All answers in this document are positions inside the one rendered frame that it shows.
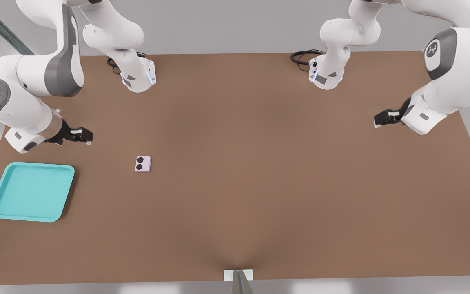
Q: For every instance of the pale blue-green tray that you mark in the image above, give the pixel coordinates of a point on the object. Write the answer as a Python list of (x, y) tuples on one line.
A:
[(32, 191)]

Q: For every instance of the pale lilac phone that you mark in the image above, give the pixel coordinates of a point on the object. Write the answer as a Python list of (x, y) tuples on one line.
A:
[(143, 164)]

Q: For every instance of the silver frame post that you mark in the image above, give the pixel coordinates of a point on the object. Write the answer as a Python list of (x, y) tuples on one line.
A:
[(2, 26), (241, 282)]

